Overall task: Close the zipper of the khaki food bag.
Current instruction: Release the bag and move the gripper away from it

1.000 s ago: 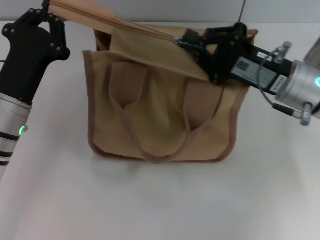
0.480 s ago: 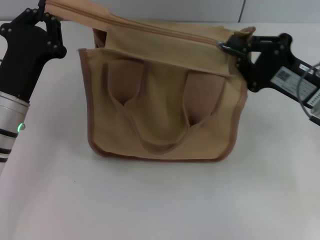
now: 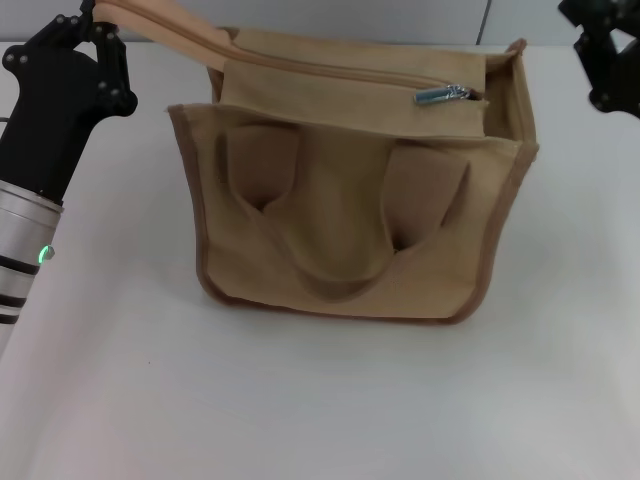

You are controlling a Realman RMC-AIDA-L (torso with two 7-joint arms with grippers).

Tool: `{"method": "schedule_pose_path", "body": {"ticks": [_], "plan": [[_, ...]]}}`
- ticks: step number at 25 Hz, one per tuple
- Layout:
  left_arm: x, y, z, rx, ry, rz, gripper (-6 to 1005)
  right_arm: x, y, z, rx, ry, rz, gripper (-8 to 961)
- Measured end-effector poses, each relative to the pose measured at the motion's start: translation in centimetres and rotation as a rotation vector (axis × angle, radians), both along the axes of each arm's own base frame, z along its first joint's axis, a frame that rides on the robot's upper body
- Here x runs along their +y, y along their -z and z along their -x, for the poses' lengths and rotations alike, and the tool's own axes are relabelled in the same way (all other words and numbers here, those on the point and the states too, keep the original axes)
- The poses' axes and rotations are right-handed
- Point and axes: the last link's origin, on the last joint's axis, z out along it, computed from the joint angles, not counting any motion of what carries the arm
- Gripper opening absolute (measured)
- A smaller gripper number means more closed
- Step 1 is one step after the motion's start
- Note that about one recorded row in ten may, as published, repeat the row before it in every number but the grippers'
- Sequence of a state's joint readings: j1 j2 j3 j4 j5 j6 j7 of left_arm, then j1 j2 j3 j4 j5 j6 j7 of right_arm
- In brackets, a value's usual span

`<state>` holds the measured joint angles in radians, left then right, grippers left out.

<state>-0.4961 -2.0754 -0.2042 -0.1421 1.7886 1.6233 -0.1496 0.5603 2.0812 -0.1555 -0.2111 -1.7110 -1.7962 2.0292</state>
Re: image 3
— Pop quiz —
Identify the silver metal zipper pull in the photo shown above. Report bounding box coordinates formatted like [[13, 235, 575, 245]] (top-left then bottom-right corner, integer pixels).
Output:
[[412, 84, 479, 107]]

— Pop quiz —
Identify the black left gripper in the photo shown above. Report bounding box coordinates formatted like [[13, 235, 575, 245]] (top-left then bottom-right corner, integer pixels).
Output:
[[0, 0, 139, 207]]

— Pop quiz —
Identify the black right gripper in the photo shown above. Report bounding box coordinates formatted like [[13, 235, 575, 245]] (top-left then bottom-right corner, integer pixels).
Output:
[[557, 0, 640, 119]]

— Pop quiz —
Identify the khaki canvas food bag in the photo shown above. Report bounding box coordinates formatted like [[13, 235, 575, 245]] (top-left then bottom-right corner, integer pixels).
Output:
[[92, 0, 541, 329]]

